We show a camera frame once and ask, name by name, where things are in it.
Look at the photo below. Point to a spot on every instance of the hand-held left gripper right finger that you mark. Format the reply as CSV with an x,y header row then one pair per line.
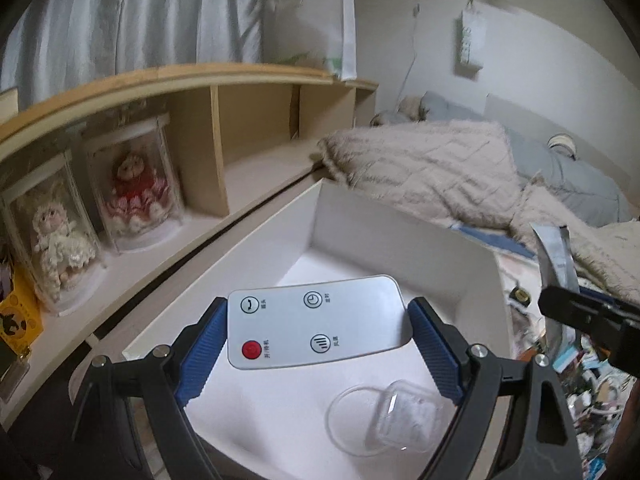
x,y
435,355

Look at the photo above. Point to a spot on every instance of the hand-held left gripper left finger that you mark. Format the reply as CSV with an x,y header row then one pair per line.
x,y
205,350

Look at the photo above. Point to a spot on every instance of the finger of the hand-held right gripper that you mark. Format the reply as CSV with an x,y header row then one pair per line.
x,y
575,310

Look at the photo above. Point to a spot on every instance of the silver sachet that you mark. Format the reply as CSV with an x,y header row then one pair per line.
x,y
552,260

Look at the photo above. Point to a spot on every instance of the clear plastic case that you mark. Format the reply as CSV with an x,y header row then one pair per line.
x,y
410,415

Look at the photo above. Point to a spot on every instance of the white remote control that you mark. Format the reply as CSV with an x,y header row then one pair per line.
x,y
320,320

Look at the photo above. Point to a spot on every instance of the white storage box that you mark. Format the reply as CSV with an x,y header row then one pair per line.
x,y
390,240

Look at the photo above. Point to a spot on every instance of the doll in red dress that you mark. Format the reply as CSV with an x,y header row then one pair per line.
x,y
145,243
132,190

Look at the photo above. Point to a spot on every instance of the grey pillow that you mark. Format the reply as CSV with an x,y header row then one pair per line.
x,y
580,180
450,107

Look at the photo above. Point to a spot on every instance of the doll in white dress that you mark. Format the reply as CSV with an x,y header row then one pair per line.
x,y
75,305

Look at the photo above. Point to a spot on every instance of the white visor cap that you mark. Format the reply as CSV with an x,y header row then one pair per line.
x,y
562,142

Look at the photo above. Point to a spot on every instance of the doll in cream dress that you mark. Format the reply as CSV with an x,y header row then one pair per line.
x,y
57,245

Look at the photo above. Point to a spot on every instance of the yellow box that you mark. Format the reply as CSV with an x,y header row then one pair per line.
x,y
17,320

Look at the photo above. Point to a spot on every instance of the beige fluffy blanket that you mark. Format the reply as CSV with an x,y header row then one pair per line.
x,y
425,160

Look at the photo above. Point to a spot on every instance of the grey bed headboard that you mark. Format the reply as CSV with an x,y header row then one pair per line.
x,y
510,110

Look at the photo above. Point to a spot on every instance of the wooden shelf unit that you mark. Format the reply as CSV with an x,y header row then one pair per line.
x,y
125,77

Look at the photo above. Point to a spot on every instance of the white hanging tissue pouch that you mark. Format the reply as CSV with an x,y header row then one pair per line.
x,y
470,40

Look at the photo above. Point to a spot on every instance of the pale blue curtain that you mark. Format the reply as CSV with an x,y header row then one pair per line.
x,y
125,20

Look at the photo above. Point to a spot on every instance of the white tote bag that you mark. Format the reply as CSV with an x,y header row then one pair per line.
x,y
310,15

